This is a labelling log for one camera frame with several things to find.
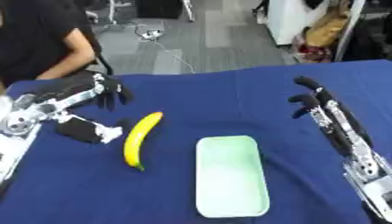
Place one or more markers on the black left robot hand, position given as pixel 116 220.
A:
pixel 76 87

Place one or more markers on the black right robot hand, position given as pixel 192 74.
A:
pixel 337 119

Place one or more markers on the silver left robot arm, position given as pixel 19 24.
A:
pixel 13 154

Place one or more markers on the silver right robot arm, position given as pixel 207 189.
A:
pixel 375 189

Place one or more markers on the black box on floor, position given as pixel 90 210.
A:
pixel 159 8

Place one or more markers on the person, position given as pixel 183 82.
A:
pixel 38 38

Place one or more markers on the yellow banana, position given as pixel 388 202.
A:
pixel 139 140

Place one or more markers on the yellow and red bag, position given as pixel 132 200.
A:
pixel 321 35

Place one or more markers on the white cabinet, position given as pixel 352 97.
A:
pixel 288 19

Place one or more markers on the pale green rectangular tray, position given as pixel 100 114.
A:
pixel 230 176

